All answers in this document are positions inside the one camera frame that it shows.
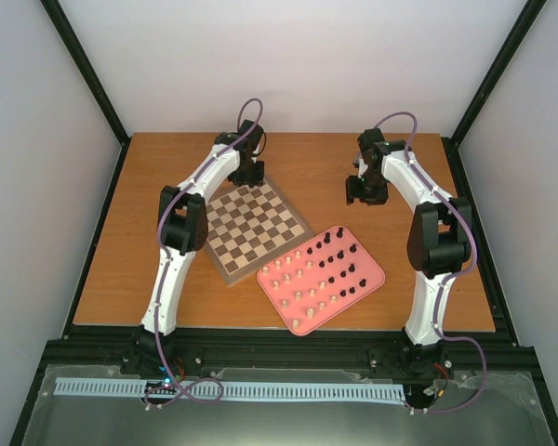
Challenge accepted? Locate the black corner post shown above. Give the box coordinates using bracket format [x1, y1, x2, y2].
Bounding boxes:
[39, 0, 132, 146]
[450, 0, 550, 146]

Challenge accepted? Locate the pink plastic tray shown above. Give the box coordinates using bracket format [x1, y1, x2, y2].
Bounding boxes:
[257, 226, 386, 336]

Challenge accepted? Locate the right black corner post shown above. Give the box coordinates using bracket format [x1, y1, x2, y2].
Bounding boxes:
[450, 0, 550, 146]

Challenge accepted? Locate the black aluminium frame rail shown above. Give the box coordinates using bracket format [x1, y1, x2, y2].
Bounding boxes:
[41, 326, 538, 380]

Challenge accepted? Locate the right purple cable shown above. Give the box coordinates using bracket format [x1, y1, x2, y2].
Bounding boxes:
[374, 111, 488, 416]

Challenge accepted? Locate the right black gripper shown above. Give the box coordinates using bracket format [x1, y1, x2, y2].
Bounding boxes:
[345, 171, 388, 206]

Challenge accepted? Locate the left black corner post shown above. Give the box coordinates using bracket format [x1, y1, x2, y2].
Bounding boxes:
[39, 0, 132, 146]

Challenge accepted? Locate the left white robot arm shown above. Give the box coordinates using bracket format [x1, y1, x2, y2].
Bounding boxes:
[141, 120, 264, 336]

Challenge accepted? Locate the light blue cable duct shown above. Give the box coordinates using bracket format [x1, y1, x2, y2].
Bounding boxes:
[53, 377, 405, 404]

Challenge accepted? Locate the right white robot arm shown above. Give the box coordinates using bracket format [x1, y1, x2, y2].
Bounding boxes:
[345, 128, 475, 347]

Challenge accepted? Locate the wooden chess board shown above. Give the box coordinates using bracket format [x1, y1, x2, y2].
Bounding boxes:
[205, 177, 313, 285]

